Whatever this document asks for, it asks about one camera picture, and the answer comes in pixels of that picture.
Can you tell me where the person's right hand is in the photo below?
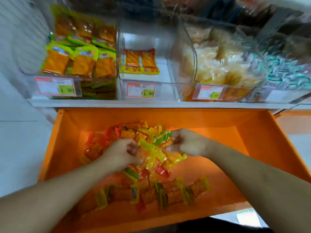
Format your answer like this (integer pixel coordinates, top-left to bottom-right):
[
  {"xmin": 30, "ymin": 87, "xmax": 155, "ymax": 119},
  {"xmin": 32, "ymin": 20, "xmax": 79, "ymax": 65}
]
[{"xmin": 165, "ymin": 129, "xmax": 212, "ymax": 158}]

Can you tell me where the person's left hand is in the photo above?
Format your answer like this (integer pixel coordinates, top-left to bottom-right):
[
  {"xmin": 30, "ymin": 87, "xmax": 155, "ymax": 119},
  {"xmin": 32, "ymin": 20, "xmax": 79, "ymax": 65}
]
[{"xmin": 100, "ymin": 138, "xmax": 144, "ymax": 174}]

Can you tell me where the green striped snack packet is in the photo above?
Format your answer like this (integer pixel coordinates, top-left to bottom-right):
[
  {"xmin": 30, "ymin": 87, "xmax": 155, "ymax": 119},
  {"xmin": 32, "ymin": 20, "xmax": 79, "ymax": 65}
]
[{"xmin": 153, "ymin": 130, "xmax": 173, "ymax": 146}]

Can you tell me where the person's right forearm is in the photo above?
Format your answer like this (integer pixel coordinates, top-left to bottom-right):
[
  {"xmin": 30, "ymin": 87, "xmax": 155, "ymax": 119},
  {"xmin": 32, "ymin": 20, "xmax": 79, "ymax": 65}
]
[{"xmin": 204, "ymin": 141, "xmax": 311, "ymax": 233}]

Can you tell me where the person's left forearm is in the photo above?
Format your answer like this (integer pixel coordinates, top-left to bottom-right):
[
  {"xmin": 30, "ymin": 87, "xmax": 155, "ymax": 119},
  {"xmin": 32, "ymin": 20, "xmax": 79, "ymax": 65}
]
[{"xmin": 0, "ymin": 156, "xmax": 115, "ymax": 233}]

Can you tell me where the pile of mixed snack packets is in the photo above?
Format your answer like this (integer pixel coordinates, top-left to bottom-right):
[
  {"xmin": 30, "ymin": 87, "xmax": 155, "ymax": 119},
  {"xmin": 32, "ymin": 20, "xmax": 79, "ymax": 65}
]
[{"xmin": 79, "ymin": 121, "xmax": 211, "ymax": 212}]

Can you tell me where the white shelf board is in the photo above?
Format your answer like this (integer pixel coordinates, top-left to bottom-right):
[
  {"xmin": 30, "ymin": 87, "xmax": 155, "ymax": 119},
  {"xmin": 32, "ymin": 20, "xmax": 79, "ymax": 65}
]
[{"xmin": 27, "ymin": 99, "xmax": 311, "ymax": 110}]

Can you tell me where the orange plastic bin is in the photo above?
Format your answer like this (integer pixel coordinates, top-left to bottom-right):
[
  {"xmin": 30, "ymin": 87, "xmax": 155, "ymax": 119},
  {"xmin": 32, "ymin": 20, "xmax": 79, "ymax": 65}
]
[{"xmin": 38, "ymin": 108, "xmax": 311, "ymax": 233}]

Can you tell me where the red-bordered price tag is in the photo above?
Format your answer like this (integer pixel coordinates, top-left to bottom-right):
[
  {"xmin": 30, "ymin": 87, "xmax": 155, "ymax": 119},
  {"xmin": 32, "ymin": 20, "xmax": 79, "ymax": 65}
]
[
  {"xmin": 196, "ymin": 85, "xmax": 224, "ymax": 100},
  {"xmin": 34, "ymin": 76, "xmax": 77, "ymax": 97},
  {"xmin": 126, "ymin": 82, "xmax": 156, "ymax": 99}
]

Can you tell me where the person's dark clothing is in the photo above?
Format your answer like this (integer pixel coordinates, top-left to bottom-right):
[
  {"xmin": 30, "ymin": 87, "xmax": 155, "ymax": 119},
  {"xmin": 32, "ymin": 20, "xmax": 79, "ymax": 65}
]
[{"xmin": 136, "ymin": 216, "xmax": 273, "ymax": 233}]

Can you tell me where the orange snack packet yellow edge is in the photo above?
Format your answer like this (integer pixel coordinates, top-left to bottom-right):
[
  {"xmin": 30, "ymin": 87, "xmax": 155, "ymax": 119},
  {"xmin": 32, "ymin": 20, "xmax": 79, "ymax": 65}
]
[
  {"xmin": 141, "ymin": 48, "xmax": 160, "ymax": 75},
  {"xmin": 123, "ymin": 49, "xmax": 143, "ymax": 74}
]

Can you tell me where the pile of pale snack packets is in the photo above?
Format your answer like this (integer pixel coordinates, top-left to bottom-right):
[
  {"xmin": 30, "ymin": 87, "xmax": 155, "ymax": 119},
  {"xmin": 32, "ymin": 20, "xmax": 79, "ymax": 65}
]
[{"xmin": 184, "ymin": 26, "xmax": 266, "ymax": 101}]

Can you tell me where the clear plastic display bin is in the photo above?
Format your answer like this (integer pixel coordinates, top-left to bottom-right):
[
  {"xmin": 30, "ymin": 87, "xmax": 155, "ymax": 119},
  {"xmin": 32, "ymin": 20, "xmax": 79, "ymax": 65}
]
[
  {"xmin": 181, "ymin": 21, "xmax": 268, "ymax": 103},
  {"xmin": 116, "ymin": 18, "xmax": 197, "ymax": 101},
  {"xmin": 20, "ymin": 4, "xmax": 119, "ymax": 100},
  {"xmin": 243, "ymin": 34, "xmax": 311, "ymax": 105}
]

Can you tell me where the stack of orange yellow-top packets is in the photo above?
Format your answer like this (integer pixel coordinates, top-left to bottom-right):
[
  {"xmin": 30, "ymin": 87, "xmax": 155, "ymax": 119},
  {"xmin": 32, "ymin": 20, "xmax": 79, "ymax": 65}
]
[{"xmin": 41, "ymin": 5, "xmax": 117, "ymax": 99}]

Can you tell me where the pile of teal white packets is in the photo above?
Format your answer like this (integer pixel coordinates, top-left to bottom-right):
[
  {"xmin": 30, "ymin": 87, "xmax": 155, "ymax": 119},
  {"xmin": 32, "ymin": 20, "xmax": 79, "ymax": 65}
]
[{"xmin": 248, "ymin": 53, "xmax": 311, "ymax": 90}]

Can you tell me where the row of dark snack packets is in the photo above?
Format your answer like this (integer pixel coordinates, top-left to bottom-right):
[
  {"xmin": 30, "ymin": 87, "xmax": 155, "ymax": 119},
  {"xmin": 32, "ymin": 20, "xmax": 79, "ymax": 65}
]
[{"xmin": 68, "ymin": 0, "xmax": 311, "ymax": 28}]

